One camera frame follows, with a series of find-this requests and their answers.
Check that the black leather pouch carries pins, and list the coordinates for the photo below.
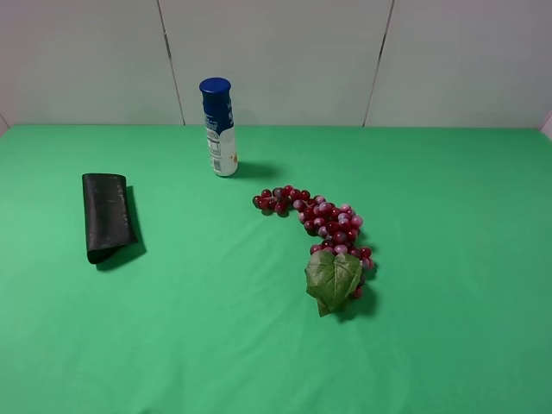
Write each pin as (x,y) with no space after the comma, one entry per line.
(108,222)

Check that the blue and white bottle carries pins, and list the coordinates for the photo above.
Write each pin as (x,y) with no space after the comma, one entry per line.
(219,124)

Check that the red artificial grape bunch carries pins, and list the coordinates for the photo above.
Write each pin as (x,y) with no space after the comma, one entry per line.
(338,267)

